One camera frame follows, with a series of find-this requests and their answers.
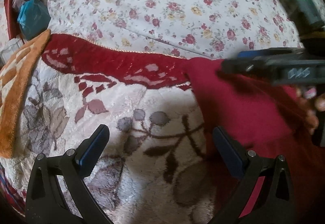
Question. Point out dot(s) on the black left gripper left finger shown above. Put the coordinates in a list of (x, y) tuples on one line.
[(45, 202)]

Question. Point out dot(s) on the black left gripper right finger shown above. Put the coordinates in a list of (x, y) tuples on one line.
[(264, 193)]

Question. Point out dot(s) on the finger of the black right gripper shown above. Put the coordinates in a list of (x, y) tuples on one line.
[(256, 60)]

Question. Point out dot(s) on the dark red small garment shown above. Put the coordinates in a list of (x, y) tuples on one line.
[(266, 119)]

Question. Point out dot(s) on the person's right hand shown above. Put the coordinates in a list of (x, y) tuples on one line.
[(310, 103)]

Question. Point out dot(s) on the white rose print bedsheet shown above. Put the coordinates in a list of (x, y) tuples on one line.
[(185, 28)]

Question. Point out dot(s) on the cream red floral plush blanket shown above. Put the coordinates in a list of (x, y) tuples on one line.
[(155, 167)]

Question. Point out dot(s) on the orange cream checkered plush blanket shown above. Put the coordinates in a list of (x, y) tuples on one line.
[(15, 76)]

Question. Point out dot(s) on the red box by bed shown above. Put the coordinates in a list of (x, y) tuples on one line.
[(12, 16)]

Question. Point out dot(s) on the teal plastic bag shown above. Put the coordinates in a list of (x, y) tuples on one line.
[(33, 18)]

